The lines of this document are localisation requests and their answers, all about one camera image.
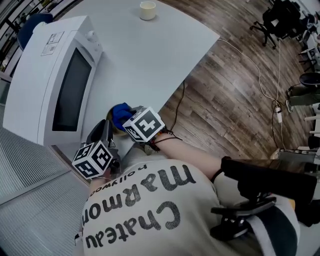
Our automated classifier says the black metal railing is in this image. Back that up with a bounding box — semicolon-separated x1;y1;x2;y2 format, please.
0;0;76;28

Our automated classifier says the white microwave oven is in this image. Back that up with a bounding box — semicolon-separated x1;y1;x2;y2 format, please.
2;15;103;147

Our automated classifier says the white cable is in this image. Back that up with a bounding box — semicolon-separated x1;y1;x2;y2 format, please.
217;38;286;151

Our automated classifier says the black clip mount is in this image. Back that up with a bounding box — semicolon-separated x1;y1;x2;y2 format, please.
209;156;320;242

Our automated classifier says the blue cloth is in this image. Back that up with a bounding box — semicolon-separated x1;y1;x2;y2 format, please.
111;101;133;131

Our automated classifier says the black wrist band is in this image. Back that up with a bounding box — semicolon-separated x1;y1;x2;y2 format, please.
152;128;183;146

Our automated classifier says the person's left forearm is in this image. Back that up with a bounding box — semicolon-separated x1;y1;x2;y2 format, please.
89;172;113;191

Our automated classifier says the black office chair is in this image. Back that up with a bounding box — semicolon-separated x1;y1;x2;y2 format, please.
249;0;302;50

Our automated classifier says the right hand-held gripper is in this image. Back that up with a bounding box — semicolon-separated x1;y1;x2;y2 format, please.
121;105;168;152

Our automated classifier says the person's white printed shirt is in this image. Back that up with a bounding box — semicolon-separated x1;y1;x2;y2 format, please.
74;148;301;256

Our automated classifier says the cream cup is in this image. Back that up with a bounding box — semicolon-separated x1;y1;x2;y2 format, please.
139;0;156;21

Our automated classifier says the blue chair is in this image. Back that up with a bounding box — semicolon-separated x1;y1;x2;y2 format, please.
17;12;54;51

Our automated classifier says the person's right forearm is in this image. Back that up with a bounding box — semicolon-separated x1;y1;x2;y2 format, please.
152;134;225;182

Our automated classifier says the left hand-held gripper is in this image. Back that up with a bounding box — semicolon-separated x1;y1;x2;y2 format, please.
71;119;122;181

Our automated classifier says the tan wooden bowl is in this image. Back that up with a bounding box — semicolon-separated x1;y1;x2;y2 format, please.
106;107;128;137

